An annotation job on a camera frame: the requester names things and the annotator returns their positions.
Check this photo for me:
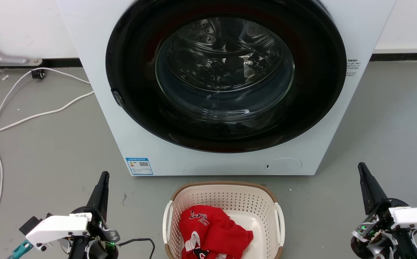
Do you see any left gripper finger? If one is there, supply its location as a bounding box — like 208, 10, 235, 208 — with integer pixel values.
86, 171, 107, 213
99, 172, 110, 221

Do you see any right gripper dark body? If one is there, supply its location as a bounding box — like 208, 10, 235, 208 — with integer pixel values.
350, 198, 417, 259

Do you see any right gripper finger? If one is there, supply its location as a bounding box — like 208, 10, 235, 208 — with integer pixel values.
362, 162, 389, 208
358, 162, 377, 215

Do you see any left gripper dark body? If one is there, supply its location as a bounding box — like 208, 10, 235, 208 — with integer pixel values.
67, 206, 120, 259

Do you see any white perforated plastic laundry basket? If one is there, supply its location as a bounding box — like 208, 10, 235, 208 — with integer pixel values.
162, 181, 285, 259

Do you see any blue energy label sticker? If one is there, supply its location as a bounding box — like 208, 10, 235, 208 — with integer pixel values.
125, 157, 154, 176

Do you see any teal connector piece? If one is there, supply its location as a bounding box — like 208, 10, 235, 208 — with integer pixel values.
8, 240, 34, 259

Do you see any white front-load washing machine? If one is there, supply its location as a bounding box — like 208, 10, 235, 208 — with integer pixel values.
56, 0, 398, 177

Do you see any round white filter cover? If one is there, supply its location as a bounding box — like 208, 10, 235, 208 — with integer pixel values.
265, 158, 303, 176

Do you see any red garment with white print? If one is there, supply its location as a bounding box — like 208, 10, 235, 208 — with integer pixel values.
178, 205, 254, 259

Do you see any black round glass washer door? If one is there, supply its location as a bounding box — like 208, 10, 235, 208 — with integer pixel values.
105, 0, 348, 153

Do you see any thin black left gripper cable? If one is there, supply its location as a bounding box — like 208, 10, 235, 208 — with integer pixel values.
117, 238, 156, 259

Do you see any white power cable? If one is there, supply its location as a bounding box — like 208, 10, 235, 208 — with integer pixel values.
0, 91, 95, 139

